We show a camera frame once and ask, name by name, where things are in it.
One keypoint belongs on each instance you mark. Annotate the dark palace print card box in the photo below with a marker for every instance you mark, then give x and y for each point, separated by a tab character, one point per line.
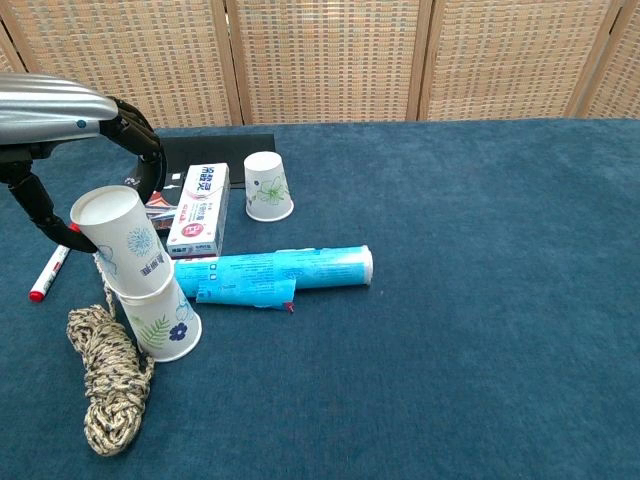
162	212

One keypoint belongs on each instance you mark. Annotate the white printed paper cup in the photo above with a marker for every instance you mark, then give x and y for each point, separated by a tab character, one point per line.
267	190
125	240
160	325

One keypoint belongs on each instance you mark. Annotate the red white marker pen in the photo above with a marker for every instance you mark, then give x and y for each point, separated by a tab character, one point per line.
50	272

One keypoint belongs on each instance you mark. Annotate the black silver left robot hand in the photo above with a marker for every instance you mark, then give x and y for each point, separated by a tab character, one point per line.
45	110

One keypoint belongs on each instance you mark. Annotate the black notebook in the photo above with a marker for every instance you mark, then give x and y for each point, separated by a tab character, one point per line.
215	150

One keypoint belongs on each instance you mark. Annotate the woven bamboo screen panel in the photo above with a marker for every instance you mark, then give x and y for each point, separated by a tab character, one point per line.
620	75
150	55
510	60
325	60
10	55

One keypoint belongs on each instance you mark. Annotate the white toothpaste box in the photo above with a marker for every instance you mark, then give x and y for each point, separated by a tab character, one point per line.
200	210

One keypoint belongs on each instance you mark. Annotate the blue plastic bag roll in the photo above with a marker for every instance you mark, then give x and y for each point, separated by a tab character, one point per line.
300	270

